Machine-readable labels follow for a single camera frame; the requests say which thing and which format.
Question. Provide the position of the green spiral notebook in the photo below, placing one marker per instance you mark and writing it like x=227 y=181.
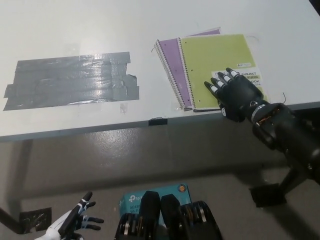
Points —
x=207 y=57

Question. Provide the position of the grey duct tape patch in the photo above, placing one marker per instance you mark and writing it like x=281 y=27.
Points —
x=70 y=82

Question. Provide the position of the teal router box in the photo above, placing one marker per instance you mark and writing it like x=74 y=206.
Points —
x=132 y=200

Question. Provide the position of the black floor tape patch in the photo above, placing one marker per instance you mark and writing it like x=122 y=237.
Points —
x=37 y=220
x=267 y=196

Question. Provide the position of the black right hand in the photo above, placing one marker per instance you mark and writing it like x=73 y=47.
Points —
x=240 y=95

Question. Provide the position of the small black tape piece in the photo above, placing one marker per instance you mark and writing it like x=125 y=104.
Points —
x=157 y=121

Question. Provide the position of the purple spiral notebook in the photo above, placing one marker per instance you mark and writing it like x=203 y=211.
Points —
x=170 y=57

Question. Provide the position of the black robot legs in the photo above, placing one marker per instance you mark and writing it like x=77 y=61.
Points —
x=150 y=215

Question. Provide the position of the white and black left hand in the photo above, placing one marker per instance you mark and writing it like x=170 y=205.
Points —
x=67 y=225

